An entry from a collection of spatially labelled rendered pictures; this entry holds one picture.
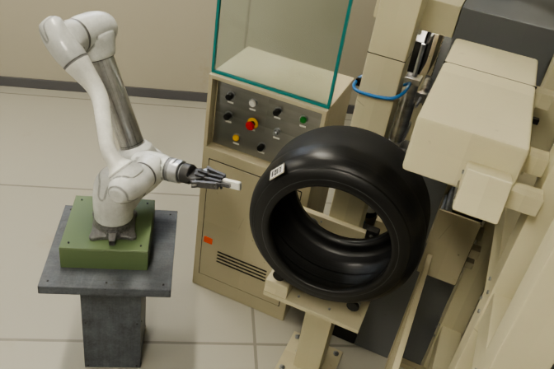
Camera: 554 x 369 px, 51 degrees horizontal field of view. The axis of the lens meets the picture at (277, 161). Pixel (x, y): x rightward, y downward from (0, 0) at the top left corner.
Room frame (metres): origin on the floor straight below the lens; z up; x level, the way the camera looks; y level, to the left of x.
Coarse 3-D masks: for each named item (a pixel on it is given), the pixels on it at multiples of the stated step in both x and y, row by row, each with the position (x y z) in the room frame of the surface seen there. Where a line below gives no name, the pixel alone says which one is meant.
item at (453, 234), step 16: (448, 192) 1.84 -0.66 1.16; (448, 208) 1.68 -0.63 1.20; (448, 224) 1.65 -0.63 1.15; (464, 224) 1.63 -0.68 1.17; (480, 224) 1.62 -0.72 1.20; (432, 240) 1.66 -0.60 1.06; (448, 240) 1.64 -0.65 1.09; (464, 240) 1.63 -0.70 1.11; (432, 256) 1.65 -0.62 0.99; (448, 256) 1.64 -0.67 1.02; (464, 256) 1.62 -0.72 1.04; (432, 272) 1.65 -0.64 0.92; (448, 272) 1.63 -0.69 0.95
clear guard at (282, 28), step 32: (224, 0) 2.30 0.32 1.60; (256, 0) 2.26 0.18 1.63; (288, 0) 2.22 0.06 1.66; (320, 0) 2.18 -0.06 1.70; (352, 0) 2.14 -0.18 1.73; (224, 32) 2.30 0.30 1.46; (256, 32) 2.26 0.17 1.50; (288, 32) 2.21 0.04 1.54; (320, 32) 2.17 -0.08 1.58; (224, 64) 2.29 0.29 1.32; (256, 64) 2.25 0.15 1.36; (288, 64) 2.21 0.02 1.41; (320, 64) 2.17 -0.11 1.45; (320, 96) 2.16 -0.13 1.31
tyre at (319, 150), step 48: (288, 144) 1.67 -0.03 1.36; (336, 144) 1.54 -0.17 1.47; (384, 144) 1.60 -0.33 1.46; (288, 192) 1.45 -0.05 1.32; (384, 192) 1.40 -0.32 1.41; (288, 240) 1.64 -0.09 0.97; (336, 240) 1.68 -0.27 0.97; (384, 240) 1.64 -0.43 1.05; (336, 288) 1.41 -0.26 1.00; (384, 288) 1.36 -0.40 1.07
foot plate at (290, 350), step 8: (296, 336) 2.02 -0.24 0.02; (288, 344) 1.96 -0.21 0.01; (296, 344) 1.97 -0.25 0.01; (288, 352) 1.92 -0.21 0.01; (328, 352) 1.96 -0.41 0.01; (336, 352) 1.96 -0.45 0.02; (280, 360) 1.86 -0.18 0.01; (288, 360) 1.87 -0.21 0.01; (328, 360) 1.91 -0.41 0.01; (336, 360) 1.92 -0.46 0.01; (280, 368) 1.81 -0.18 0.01; (288, 368) 1.82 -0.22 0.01; (296, 368) 1.83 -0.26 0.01; (328, 368) 1.86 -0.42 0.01
